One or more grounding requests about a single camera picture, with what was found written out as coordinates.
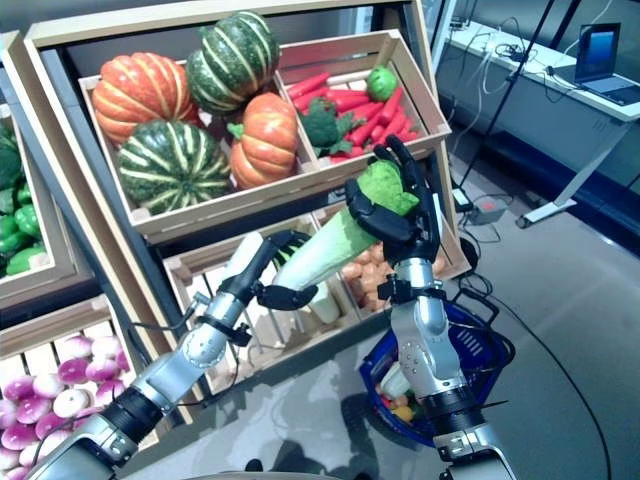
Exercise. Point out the purple white turnip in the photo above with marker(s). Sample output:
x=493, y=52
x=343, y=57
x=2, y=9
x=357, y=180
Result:
x=102, y=370
x=75, y=347
x=72, y=371
x=105, y=346
x=122, y=360
x=109, y=392

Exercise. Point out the large orange pumpkin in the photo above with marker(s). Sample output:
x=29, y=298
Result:
x=142, y=95

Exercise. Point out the mostly white turnip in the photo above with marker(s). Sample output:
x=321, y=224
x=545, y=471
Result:
x=72, y=402

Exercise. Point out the black tripod stand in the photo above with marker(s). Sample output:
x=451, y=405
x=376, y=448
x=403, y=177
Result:
x=515, y=75

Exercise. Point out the grey power box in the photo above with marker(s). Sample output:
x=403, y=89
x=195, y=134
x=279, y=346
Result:
x=487, y=210

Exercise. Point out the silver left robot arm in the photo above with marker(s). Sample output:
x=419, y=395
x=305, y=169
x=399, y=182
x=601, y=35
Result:
x=175, y=365

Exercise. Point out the green striped pumpkin with stem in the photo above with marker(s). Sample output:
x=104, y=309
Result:
x=235, y=62

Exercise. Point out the blue plastic shopping basket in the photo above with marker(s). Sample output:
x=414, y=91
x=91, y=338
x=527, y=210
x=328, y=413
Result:
x=492, y=367

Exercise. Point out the wide wooden crate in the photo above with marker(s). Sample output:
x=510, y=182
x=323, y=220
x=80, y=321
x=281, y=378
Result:
x=280, y=190

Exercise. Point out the green bell pepper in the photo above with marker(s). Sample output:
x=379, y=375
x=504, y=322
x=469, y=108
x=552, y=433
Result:
x=10, y=240
x=25, y=260
x=27, y=220

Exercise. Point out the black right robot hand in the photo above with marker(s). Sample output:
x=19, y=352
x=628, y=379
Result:
x=405, y=230

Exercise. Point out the large dark green broccoli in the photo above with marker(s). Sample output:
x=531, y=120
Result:
x=7, y=160

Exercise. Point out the small orange pumpkin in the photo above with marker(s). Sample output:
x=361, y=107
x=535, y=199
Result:
x=265, y=142

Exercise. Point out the open laptop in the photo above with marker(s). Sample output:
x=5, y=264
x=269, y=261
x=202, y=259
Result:
x=600, y=55

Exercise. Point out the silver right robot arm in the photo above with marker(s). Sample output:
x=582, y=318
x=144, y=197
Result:
x=430, y=350

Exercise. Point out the red carrot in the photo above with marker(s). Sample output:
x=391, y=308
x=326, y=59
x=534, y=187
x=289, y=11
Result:
x=307, y=84
x=309, y=99
x=350, y=100
x=391, y=106
x=406, y=136

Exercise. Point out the small broccoli with leaves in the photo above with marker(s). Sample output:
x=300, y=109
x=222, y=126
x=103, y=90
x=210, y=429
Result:
x=325, y=125

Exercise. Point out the round green cabbage head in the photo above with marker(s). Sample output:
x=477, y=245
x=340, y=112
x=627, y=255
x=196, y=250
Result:
x=381, y=82

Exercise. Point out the white power adapter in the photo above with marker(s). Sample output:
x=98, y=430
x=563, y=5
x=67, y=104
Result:
x=462, y=198

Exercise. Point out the tan potato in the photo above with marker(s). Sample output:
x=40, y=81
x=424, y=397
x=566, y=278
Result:
x=351, y=270

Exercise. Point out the wooden display shelf frame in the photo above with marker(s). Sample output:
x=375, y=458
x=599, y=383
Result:
x=200, y=22
x=7, y=40

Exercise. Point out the small yellow vegetable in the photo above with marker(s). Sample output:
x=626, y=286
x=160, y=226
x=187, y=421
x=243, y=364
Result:
x=402, y=413

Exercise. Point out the wooden slat crate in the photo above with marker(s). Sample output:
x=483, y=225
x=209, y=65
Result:
x=457, y=255
x=50, y=325
x=210, y=250
x=45, y=282
x=422, y=95

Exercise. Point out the white desk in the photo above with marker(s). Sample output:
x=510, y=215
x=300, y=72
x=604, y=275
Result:
x=550, y=115

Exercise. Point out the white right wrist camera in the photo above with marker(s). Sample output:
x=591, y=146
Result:
x=436, y=210

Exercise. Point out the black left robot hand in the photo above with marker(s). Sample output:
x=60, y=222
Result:
x=255, y=285

